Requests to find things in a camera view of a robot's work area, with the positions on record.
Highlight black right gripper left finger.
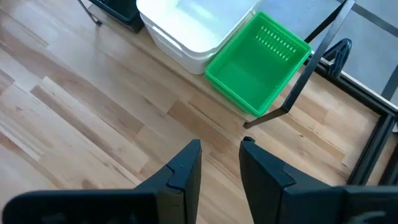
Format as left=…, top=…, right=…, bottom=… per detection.
left=1, top=139, right=203, bottom=224

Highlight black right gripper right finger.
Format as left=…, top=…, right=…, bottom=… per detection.
left=239, top=136, right=398, bottom=224

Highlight black clamp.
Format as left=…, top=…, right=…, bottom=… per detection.
left=322, top=37, right=354, bottom=79

